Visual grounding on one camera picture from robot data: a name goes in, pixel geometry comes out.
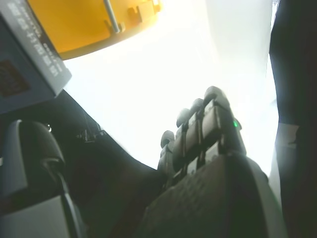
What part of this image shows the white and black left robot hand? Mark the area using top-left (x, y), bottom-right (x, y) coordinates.
top-left (0, 85), bottom-right (288, 238)

